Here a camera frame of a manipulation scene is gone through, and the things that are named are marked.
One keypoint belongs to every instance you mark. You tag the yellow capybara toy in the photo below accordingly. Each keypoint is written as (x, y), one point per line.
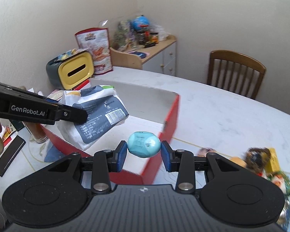
(239, 161)

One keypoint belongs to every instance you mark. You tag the black smartphone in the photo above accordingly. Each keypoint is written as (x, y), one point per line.
(10, 153)

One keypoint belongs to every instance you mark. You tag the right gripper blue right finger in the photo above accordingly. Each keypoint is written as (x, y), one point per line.
(182, 162)

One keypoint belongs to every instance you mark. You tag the yellow grey tissue box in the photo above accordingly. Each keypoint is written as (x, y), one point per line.
(70, 72)

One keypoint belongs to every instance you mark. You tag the blue globe toy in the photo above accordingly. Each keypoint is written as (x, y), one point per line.
(140, 21)

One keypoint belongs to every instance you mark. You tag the green red snack packet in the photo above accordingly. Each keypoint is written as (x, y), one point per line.
(281, 180)

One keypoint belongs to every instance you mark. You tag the small yellow box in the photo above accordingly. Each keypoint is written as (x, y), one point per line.
(272, 165)

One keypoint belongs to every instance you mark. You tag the light blue egg toy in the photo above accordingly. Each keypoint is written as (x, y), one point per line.
(143, 144)

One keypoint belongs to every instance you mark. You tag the striped seashell toy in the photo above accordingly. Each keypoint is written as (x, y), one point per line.
(204, 151)

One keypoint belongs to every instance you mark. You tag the brown wooden chair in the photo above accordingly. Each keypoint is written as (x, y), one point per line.
(235, 72)

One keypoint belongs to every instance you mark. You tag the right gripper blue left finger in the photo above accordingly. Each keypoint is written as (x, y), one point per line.
(104, 162)

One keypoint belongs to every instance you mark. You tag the red white snack bag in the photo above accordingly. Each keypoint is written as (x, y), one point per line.
(96, 41)

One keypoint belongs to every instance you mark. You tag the white grey plastic package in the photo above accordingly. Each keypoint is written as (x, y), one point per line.
(104, 108)

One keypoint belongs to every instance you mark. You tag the drinking glass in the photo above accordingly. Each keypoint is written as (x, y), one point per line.
(36, 130)

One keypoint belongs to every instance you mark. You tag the red cardboard box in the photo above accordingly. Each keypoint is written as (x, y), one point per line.
(150, 109)

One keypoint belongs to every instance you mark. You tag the white wooden sideboard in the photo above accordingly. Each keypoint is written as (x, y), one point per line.
(161, 58)

